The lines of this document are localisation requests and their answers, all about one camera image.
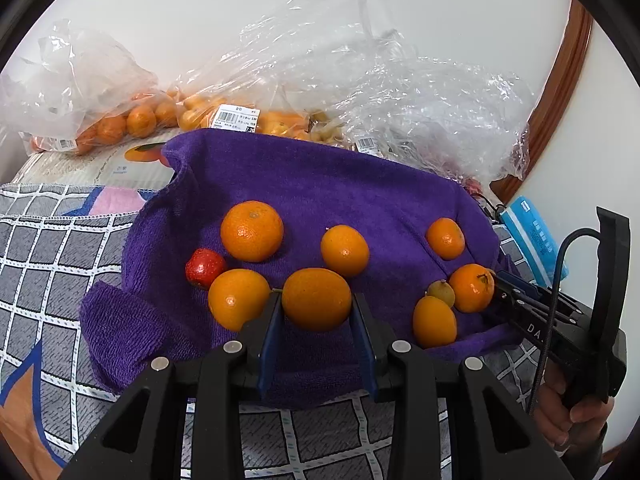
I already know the white printed box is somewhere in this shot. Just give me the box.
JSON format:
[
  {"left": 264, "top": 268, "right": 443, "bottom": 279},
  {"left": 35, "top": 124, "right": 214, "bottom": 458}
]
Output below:
[{"left": 12, "top": 132, "right": 176, "bottom": 188}]

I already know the oval orange kumquat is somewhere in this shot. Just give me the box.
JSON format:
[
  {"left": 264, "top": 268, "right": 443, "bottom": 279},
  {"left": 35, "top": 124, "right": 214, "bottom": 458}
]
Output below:
[{"left": 412, "top": 295, "right": 458, "bottom": 349}]

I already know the clear bag of oranges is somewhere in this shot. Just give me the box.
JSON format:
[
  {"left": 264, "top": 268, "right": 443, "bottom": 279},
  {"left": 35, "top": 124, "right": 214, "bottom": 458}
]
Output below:
[{"left": 170, "top": 50, "right": 321, "bottom": 143}]

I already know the right hand-held gripper cable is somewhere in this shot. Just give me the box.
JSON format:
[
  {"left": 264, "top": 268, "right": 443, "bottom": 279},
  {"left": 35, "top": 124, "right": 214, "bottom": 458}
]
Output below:
[{"left": 525, "top": 227, "right": 601, "bottom": 416}]

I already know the purple towel lined tray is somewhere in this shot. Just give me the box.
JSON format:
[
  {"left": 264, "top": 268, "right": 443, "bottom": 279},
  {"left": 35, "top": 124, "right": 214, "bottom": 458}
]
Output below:
[{"left": 80, "top": 127, "right": 523, "bottom": 411}]

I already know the small orange mandarin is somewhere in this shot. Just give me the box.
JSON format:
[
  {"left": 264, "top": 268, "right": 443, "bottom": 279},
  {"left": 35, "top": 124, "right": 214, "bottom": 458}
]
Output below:
[
  {"left": 207, "top": 268, "right": 272, "bottom": 332},
  {"left": 425, "top": 217, "right": 466, "bottom": 261},
  {"left": 320, "top": 224, "right": 371, "bottom": 278},
  {"left": 281, "top": 267, "right": 353, "bottom": 332}
]

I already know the large crumpled clear bag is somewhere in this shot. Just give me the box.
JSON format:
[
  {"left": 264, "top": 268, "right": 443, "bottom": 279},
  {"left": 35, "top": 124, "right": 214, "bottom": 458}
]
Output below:
[{"left": 240, "top": 0, "right": 436, "bottom": 153}]

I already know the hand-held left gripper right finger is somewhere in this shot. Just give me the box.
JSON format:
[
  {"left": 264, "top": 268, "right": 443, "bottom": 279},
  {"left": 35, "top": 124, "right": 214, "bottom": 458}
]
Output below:
[{"left": 352, "top": 294, "right": 576, "bottom": 480}]

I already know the clear bag of red strawberries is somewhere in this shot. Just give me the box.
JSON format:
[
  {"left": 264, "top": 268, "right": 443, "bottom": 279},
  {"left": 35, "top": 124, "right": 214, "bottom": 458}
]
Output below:
[{"left": 345, "top": 57, "right": 533, "bottom": 196}]

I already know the checked blanket with stars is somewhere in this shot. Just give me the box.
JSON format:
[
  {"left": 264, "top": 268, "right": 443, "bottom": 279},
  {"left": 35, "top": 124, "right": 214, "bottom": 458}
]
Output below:
[{"left": 0, "top": 182, "right": 556, "bottom": 480}]

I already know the large orange with stem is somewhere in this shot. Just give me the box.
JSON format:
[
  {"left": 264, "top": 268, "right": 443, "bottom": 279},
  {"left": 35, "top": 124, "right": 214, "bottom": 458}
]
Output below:
[{"left": 448, "top": 263, "right": 496, "bottom": 314}]

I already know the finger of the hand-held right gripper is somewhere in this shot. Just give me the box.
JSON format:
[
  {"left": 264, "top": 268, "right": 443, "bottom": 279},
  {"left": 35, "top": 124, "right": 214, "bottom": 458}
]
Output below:
[
  {"left": 495, "top": 269, "right": 557, "bottom": 302},
  {"left": 492, "top": 284, "right": 532, "bottom": 322}
]

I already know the blue tissue pack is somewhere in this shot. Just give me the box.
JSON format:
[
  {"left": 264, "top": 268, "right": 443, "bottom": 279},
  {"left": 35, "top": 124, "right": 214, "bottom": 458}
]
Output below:
[{"left": 500, "top": 195, "right": 571, "bottom": 286}]

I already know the person's right hand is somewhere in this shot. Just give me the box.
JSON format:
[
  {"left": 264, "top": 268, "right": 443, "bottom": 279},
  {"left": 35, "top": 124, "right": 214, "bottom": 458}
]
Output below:
[{"left": 532, "top": 360, "right": 616, "bottom": 453}]

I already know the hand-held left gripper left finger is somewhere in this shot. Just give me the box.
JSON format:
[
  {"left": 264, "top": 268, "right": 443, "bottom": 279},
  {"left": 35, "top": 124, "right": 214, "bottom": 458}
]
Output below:
[{"left": 57, "top": 292, "right": 283, "bottom": 480}]

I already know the clear bag of small mandarins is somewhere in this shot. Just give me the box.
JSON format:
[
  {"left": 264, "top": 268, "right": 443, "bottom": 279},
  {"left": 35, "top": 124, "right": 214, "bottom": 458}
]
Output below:
[{"left": 0, "top": 19, "right": 181, "bottom": 156}]

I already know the small yellow-green kumquat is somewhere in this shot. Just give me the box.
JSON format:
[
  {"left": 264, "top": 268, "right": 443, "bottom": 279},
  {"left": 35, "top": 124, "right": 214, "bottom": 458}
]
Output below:
[{"left": 426, "top": 280, "right": 456, "bottom": 308}]

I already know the brown wooden door frame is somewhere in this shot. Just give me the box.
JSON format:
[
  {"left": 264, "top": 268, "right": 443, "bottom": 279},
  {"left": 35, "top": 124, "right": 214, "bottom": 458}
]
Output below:
[{"left": 490, "top": 0, "right": 593, "bottom": 201}]

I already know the red strawberry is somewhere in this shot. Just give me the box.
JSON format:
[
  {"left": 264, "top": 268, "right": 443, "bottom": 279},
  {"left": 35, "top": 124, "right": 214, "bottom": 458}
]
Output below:
[{"left": 185, "top": 248, "right": 227, "bottom": 289}]

